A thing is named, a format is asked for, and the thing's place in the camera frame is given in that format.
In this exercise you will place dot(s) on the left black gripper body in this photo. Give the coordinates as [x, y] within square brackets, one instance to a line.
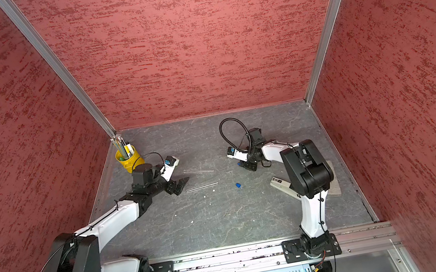
[159, 185]

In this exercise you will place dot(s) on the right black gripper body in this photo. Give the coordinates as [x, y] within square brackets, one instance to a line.
[251, 156]

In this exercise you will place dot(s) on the clear test tube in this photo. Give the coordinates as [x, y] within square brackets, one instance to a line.
[198, 172]
[202, 187]

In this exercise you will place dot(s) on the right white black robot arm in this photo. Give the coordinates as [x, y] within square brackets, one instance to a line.
[309, 175]

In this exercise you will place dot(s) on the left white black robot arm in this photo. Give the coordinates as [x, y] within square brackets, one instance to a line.
[81, 251]

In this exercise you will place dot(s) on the yellow pen cup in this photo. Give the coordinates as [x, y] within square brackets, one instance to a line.
[132, 162]

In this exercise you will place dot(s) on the white black stapler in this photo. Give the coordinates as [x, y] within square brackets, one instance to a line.
[284, 187]

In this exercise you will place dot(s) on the pens in cup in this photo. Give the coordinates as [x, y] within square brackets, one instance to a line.
[124, 148]

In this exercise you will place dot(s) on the grey sponge block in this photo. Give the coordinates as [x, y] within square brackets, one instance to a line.
[335, 189]

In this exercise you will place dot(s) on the right base wiring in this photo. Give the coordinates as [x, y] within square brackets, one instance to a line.
[324, 271]

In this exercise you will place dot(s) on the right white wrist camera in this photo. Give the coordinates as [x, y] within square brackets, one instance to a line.
[237, 154]

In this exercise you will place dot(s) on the aluminium front rail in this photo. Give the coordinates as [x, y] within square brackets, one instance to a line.
[267, 255]

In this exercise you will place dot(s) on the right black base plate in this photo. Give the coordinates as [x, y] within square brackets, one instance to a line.
[295, 251]

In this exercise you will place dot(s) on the left aluminium corner post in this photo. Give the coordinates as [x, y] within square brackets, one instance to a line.
[12, 11]

